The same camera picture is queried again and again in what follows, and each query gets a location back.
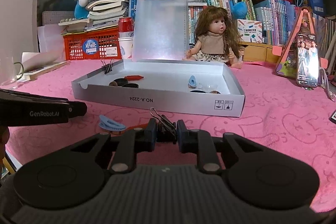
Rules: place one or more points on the long-haired doll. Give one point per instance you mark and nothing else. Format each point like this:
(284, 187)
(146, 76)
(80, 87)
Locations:
(216, 39)

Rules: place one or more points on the colourful small box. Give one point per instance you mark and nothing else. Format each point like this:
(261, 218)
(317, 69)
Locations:
(250, 30)

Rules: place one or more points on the stack of books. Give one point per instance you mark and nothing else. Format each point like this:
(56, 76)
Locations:
(102, 14)

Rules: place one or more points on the row of shelf books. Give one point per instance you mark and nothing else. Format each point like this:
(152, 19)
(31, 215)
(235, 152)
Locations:
(277, 17)

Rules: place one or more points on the brown walnut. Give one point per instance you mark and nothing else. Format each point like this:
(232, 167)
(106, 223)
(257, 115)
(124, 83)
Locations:
(215, 92)
(113, 83)

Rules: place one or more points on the smartphone with lit screen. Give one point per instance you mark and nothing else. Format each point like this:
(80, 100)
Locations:
(307, 60)

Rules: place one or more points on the pink bunny towel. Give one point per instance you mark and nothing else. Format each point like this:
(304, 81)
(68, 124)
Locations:
(277, 114)

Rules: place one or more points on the colourful remote control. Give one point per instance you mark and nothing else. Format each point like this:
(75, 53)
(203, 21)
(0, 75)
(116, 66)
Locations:
(333, 117)

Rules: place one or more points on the white cardboard box tray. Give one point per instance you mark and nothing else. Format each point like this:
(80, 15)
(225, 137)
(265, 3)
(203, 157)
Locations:
(165, 87)

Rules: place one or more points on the white paper cup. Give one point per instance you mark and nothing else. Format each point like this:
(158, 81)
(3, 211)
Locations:
(126, 47)

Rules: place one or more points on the blue plush toy left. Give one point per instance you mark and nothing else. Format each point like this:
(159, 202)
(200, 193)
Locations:
(81, 11)

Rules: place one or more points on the red plastic basket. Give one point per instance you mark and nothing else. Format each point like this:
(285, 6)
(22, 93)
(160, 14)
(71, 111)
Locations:
(93, 45)

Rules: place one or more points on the translucent clipboard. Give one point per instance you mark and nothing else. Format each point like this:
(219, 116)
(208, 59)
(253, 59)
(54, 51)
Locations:
(160, 30)

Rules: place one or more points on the clear plastic cup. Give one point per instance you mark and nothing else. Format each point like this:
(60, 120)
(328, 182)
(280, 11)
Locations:
(208, 87)

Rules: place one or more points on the clear glass mug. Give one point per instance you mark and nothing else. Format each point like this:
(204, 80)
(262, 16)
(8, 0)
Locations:
(11, 72)

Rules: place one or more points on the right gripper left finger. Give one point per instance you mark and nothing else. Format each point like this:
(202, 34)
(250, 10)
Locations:
(132, 142)

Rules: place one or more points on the pink triangular phone stand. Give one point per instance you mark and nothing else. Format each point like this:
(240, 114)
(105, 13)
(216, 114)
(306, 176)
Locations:
(286, 66)

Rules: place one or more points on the red soda can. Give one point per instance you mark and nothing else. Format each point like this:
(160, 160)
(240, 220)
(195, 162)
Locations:
(126, 27)

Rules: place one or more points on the black binder clip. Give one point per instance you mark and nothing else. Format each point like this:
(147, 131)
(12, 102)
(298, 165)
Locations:
(166, 130)
(107, 66)

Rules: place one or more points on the open book at left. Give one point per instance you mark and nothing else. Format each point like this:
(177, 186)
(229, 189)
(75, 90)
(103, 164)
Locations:
(36, 64)

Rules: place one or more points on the black round cap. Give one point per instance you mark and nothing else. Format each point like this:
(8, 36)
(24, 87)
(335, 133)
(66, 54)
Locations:
(130, 85)
(121, 81)
(197, 91)

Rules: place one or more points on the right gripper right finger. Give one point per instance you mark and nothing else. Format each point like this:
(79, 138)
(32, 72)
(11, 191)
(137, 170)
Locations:
(203, 145)

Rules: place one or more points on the wooden drawer box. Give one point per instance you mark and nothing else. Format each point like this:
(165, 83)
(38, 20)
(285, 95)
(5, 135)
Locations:
(254, 52)

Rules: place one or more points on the black binder clip on box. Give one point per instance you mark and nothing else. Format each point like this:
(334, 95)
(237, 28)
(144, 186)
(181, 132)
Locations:
(107, 66)

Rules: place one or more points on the red orange clip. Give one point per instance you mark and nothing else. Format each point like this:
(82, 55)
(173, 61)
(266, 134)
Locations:
(133, 78)

